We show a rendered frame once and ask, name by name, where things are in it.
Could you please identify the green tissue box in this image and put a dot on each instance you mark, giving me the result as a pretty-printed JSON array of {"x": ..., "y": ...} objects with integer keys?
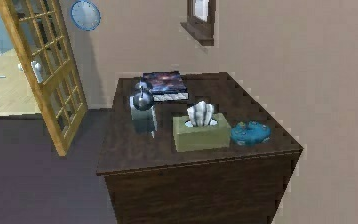
[{"x": 202, "y": 131}]

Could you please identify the book with galaxy cover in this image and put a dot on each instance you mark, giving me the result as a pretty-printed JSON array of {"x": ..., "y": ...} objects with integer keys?
[{"x": 165, "y": 85}]

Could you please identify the dark brown wooden cabinet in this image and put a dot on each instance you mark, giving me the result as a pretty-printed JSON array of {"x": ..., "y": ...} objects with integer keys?
[{"x": 203, "y": 180}]

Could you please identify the blue round dish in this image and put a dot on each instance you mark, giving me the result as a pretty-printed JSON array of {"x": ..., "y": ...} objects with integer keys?
[{"x": 250, "y": 132}]

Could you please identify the brown framed window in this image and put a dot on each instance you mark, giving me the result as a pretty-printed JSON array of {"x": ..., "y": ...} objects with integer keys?
[{"x": 201, "y": 20}]

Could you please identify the wooden glass-paned door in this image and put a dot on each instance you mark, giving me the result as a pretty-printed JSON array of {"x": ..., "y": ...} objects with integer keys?
[{"x": 55, "y": 83}]

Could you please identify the blue round wall clock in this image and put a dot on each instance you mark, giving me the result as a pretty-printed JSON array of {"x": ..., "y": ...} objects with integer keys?
[{"x": 85, "y": 15}]

